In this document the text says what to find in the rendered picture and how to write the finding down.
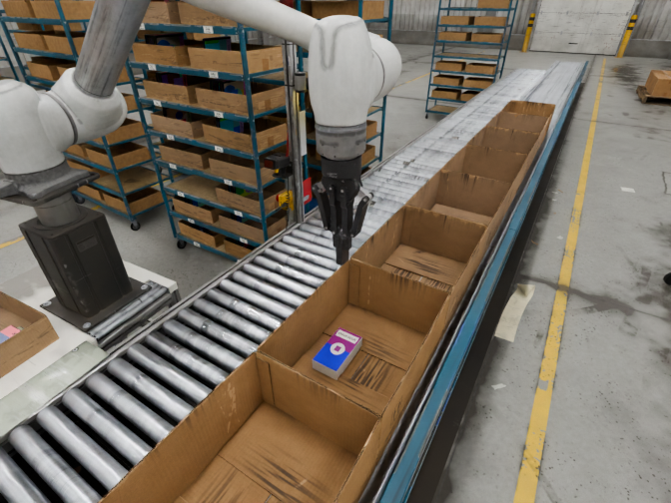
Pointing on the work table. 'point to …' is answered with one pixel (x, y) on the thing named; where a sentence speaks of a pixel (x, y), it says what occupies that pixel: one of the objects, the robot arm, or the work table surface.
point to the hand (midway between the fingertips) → (341, 248)
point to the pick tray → (12, 313)
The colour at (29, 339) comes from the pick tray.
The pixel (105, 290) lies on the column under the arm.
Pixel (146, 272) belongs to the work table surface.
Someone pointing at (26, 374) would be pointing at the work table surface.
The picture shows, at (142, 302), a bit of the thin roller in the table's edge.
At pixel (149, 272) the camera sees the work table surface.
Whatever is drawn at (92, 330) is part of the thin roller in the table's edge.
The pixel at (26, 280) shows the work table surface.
